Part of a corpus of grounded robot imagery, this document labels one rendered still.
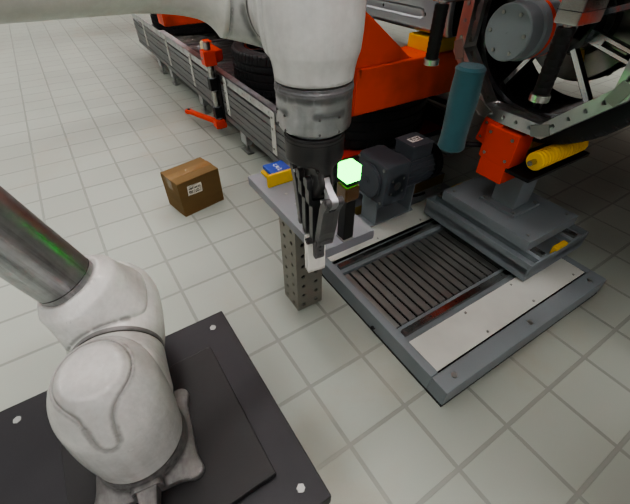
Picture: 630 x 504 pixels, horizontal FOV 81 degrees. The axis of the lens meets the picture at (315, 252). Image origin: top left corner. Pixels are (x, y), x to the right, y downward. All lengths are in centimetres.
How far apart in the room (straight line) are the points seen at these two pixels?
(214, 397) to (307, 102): 63
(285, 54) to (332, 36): 5
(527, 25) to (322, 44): 79
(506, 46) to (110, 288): 105
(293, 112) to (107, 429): 49
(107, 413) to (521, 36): 114
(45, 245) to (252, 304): 85
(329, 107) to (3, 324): 149
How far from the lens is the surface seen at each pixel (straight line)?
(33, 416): 101
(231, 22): 53
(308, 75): 41
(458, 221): 160
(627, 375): 156
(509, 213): 158
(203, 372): 90
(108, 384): 61
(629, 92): 120
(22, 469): 96
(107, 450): 66
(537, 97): 103
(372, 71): 145
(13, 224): 68
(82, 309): 72
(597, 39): 134
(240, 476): 79
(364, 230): 98
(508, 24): 116
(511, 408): 130
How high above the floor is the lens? 106
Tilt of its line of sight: 42 degrees down
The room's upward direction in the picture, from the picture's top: straight up
